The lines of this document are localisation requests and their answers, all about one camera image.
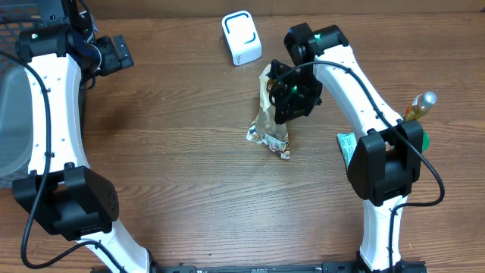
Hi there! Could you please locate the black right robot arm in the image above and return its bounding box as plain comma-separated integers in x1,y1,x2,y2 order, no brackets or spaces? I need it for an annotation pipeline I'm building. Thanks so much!
269,23,427,272

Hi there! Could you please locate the light blue wipes pack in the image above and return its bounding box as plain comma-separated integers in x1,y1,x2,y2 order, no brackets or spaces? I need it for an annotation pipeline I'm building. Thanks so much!
337,133,357,168

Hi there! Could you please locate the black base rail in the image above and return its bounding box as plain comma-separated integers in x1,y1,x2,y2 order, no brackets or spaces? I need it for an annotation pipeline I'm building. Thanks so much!
90,259,429,273

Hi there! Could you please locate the white barcode scanner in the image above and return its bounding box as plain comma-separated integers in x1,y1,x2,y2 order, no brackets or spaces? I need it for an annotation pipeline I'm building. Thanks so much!
221,11,262,66

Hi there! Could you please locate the green lid jar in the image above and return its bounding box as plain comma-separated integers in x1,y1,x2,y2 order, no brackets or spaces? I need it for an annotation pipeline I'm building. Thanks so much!
422,131,430,152

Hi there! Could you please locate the brown snack packet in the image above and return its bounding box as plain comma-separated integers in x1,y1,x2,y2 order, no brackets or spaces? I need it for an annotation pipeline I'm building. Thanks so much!
246,64,290,160

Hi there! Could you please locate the yellow bottle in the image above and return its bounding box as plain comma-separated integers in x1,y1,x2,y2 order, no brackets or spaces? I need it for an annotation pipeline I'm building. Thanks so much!
402,92,437,122

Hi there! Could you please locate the dark grey plastic basket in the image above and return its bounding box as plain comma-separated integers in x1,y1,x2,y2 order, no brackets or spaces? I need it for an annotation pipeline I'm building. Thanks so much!
1,0,39,189

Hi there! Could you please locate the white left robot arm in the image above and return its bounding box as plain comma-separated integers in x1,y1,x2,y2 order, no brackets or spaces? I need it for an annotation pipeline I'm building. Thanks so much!
13,0,160,272

